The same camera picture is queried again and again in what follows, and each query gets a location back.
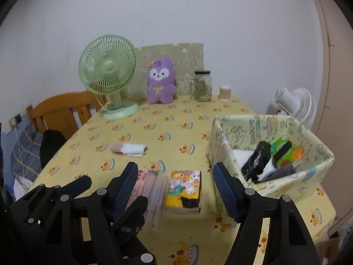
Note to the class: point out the white cloth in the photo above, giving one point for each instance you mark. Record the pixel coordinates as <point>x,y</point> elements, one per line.
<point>20,187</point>

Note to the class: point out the black cloth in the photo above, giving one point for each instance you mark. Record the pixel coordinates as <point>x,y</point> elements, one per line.
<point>52,146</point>

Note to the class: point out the green printed board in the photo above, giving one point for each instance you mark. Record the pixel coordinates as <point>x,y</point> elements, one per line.
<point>190,58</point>

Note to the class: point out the wooden chair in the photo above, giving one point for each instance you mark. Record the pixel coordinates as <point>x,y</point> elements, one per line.
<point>60,105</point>

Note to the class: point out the beige door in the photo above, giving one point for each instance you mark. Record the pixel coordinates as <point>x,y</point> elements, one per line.
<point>339,102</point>

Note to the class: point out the yellow cartoon tissue pack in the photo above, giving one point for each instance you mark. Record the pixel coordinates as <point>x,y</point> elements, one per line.
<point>182,187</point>

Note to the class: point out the cotton swab container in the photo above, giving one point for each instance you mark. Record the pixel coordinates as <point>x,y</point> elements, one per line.
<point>225,93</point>

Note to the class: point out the cardboard box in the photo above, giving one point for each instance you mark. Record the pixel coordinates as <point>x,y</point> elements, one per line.
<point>331,248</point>

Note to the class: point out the black plastic packet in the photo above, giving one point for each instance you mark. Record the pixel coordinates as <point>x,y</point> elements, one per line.
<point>256,160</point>

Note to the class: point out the yellow cartoon fabric storage box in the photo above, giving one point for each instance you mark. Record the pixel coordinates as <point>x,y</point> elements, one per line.
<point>311,176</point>

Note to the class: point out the plaid bedding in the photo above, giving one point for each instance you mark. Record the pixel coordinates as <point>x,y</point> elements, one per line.
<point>24,149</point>

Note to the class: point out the green orange tissue pack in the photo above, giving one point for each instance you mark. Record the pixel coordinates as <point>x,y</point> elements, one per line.
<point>286,151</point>

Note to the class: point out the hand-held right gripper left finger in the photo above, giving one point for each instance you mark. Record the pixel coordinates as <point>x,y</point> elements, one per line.
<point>125,190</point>

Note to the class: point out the wall socket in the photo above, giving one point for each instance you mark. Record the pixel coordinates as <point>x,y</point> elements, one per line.
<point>16,120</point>

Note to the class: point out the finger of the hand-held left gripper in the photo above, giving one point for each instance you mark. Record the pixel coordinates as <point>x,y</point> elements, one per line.
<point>80,183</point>
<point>135,209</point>

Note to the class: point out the white rolled packet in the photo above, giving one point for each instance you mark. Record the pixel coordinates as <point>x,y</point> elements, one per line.
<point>131,149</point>

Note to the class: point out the pink clear packet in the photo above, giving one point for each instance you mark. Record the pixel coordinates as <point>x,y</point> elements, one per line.
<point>155,196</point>

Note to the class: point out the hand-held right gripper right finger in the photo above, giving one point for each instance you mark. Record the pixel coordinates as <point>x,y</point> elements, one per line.
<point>227,193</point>

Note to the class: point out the glass jar with dark lid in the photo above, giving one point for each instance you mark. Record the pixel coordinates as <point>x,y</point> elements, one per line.
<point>202,88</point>

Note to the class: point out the white standing fan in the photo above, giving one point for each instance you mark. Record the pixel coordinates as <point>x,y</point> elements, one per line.
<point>300,102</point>

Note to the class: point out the purple plush toy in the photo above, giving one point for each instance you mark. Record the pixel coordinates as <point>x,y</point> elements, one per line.
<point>161,88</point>

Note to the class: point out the green desk fan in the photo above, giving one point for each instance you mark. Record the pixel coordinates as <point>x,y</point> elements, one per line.
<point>109,66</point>

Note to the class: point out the white paper sheet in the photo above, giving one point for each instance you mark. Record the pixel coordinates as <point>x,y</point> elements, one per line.
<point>240,156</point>

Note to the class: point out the yellow printed tablecloth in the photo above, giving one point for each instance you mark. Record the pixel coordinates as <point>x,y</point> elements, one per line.
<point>165,124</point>

